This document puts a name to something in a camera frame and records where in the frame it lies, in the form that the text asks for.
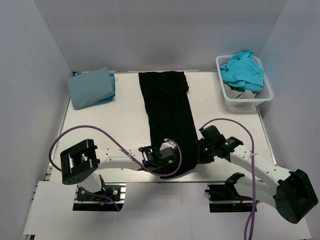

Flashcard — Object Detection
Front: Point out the black t-shirt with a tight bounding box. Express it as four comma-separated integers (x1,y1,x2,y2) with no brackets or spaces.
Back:
138,71,198,178

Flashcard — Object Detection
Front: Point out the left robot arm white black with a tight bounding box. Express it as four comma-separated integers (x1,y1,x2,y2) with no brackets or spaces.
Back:
60,139,182,200

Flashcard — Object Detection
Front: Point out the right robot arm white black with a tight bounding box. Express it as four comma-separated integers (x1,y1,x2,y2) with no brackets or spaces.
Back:
198,125,319,224

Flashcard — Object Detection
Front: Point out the grey garment in basket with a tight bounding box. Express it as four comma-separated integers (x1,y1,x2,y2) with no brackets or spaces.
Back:
223,84,256,99

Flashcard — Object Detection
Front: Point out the green garment in basket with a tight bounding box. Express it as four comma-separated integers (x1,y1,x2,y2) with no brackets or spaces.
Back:
230,86,246,93

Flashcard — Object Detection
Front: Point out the white plastic basket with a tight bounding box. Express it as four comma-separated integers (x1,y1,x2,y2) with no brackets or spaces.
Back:
215,51,274,108

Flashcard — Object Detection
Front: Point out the turquoise t-shirt in basket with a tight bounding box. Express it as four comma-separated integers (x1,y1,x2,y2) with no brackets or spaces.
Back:
219,50,265,92

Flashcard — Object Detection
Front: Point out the folded bright blue t-shirt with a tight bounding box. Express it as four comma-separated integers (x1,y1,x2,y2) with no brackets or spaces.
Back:
73,71,116,102

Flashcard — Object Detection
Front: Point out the folded light blue t-shirt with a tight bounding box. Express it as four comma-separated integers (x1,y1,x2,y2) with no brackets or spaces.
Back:
68,67,114,110

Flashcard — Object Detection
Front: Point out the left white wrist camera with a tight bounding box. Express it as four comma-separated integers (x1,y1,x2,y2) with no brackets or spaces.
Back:
163,139,176,148

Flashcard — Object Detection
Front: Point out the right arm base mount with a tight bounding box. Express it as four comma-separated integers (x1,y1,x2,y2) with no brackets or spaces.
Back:
204,172,253,213

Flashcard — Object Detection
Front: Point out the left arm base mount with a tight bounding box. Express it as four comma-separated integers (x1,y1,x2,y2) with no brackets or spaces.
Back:
72,175,126,212

